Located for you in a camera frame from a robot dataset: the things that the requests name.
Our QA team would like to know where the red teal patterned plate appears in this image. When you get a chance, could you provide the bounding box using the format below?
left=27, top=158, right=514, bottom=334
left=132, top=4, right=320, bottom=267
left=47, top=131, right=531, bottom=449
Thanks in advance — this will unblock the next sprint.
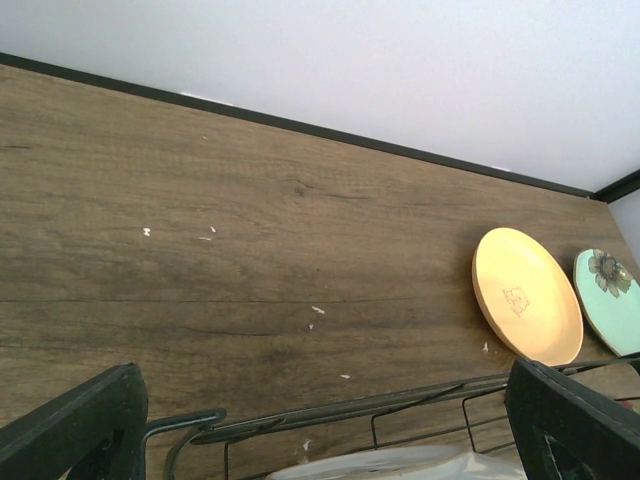
left=268, top=445, right=526, bottom=480

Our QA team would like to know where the black wire dish rack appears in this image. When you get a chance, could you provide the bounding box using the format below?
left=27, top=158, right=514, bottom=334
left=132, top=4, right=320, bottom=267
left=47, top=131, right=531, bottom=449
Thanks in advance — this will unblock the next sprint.
left=142, top=351, right=640, bottom=480

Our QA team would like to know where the light green flower plate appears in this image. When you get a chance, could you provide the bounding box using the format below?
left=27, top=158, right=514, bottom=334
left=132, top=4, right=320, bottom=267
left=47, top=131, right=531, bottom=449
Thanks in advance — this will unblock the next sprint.
left=573, top=248, right=639, bottom=356

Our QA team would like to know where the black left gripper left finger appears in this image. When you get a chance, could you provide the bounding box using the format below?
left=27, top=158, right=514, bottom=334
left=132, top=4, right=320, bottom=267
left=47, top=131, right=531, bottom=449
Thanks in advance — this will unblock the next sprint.
left=1, top=363, right=148, bottom=479

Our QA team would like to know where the yellow orange plate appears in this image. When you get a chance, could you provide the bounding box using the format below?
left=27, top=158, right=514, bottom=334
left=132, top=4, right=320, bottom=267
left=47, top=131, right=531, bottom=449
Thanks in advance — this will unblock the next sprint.
left=471, top=227, right=584, bottom=366

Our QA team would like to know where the black aluminium frame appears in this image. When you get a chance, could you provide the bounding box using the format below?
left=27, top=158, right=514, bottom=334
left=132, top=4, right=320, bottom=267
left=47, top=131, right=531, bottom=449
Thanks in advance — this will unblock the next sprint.
left=1, top=52, right=639, bottom=204

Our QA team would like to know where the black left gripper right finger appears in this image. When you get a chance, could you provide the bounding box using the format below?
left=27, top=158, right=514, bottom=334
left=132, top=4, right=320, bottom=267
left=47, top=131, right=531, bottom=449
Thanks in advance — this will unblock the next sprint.
left=505, top=358, right=639, bottom=479

